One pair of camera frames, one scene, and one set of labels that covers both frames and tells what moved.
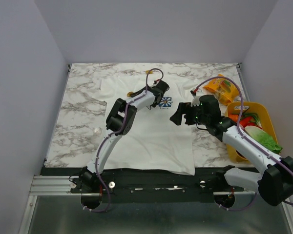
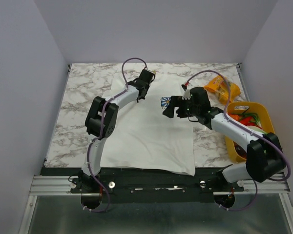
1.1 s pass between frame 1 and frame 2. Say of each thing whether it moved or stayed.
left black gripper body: moved
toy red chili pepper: stayed
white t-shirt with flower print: stayed
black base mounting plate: stayed
